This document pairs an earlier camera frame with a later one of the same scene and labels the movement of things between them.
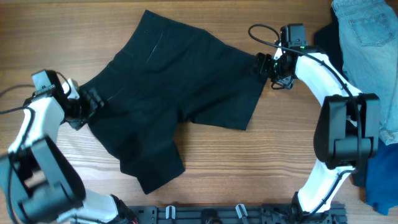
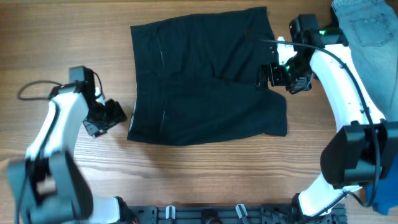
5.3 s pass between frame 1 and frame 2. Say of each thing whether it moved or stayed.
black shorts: moved
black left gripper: moved
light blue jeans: stayed
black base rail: stayed
